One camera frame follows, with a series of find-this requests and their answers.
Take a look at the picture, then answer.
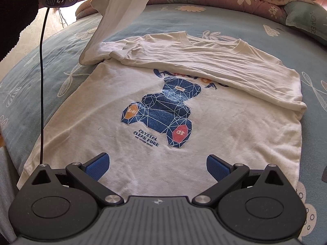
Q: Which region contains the green flower print pillow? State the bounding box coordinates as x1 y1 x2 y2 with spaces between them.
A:
283 1 327 46

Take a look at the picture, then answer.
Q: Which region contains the bed with blue floral sheet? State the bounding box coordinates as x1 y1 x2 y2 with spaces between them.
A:
0 1 327 245

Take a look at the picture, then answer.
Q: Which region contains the thin black wall cable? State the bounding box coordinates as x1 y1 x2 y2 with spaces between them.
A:
57 6 67 27

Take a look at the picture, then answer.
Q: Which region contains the white printed sweatshirt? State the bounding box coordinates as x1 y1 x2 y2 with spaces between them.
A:
17 0 307 202

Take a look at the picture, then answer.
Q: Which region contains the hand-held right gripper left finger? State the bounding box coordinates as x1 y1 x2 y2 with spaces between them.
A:
32 153 123 208

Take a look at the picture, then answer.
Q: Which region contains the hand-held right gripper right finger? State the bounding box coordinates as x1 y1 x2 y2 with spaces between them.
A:
192 155 294 207

